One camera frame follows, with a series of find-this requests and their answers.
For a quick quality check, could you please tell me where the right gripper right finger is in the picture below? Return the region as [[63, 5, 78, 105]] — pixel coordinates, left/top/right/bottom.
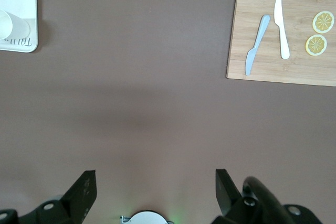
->
[[211, 168, 322, 224]]

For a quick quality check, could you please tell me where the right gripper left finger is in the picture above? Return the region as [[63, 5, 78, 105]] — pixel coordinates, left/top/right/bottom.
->
[[0, 170, 97, 224]]

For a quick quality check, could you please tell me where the white paper-like cup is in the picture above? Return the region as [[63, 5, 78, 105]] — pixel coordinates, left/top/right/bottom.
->
[[0, 8, 32, 41]]

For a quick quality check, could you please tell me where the brown table cover sheet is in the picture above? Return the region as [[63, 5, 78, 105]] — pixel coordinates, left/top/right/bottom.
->
[[0, 0, 336, 224]]

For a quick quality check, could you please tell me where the wooden cutting board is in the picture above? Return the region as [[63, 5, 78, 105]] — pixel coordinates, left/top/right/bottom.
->
[[226, 0, 336, 87]]

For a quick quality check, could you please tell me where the grey plastic knife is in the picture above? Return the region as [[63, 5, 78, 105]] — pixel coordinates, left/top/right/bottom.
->
[[245, 14, 270, 77]]

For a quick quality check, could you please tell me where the white plastic knife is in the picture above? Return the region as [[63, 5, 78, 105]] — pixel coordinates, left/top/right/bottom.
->
[[274, 0, 290, 60]]

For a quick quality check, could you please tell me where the yellow lemon slice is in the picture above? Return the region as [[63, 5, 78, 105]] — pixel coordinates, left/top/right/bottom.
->
[[312, 10, 335, 34], [304, 34, 328, 57]]

